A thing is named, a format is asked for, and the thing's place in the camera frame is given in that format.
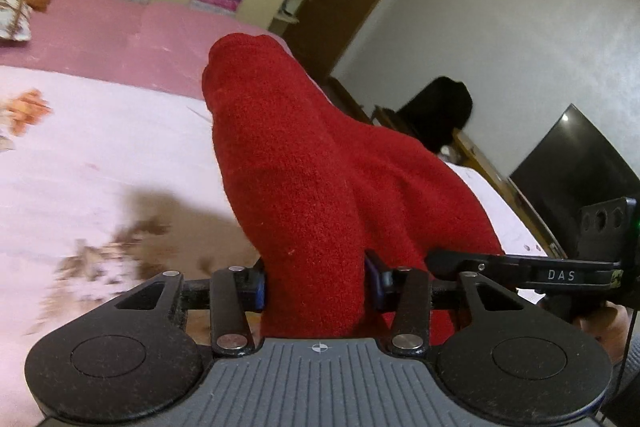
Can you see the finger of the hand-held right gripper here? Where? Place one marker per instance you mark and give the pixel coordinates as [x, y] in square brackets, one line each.
[465, 263]

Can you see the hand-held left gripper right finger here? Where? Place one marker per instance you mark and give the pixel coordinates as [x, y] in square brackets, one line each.
[375, 287]

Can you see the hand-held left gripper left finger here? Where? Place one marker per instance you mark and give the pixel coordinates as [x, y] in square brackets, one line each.
[260, 289]

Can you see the red knit garment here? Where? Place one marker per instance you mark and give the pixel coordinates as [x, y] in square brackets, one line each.
[300, 182]

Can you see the person's right hand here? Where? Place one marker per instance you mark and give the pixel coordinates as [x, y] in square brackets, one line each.
[610, 324]

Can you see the black flat television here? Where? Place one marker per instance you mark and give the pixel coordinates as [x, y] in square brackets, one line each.
[575, 167]

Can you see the black bag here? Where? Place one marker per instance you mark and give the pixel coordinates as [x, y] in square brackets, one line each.
[440, 112]

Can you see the pink bed sheet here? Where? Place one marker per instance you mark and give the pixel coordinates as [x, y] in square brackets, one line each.
[125, 42]

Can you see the brown white patterned pillow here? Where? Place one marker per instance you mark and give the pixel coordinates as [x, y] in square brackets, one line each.
[12, 12]

